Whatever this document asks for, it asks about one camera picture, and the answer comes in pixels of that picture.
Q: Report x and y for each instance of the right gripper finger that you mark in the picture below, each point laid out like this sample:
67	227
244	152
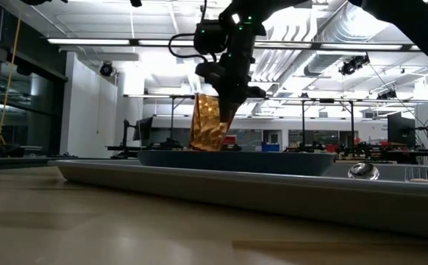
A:
239	103
225	106

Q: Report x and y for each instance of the black workstation frame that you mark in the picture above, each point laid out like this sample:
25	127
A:
303	125
172	125

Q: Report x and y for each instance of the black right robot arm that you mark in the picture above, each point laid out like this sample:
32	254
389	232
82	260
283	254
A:
412	25

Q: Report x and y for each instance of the ceiling light rail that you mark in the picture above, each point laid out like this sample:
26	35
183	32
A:
96	41

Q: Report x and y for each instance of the cluttered black workstation table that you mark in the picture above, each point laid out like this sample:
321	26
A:
383	151

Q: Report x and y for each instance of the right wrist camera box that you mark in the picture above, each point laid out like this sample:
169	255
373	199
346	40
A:
210	37

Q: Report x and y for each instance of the dark blue plate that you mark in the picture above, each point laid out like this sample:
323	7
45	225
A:
236	163

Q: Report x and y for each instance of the black monitor on arm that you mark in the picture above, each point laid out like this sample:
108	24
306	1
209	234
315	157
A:
143	129

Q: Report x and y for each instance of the large black monitor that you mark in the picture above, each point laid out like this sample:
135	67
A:
401	129

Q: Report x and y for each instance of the blue box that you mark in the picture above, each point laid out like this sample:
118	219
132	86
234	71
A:
270	147

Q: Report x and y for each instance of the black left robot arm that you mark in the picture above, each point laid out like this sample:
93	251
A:
41	1

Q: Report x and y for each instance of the black ceiling camera cluster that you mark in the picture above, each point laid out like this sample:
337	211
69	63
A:
353	64

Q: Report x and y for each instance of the grey plastic tray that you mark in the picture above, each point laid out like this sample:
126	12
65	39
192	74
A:
199	191

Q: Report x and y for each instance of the amber glass cup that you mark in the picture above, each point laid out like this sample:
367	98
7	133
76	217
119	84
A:
204	129

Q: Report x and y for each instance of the red box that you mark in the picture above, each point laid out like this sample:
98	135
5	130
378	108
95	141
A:
230	140

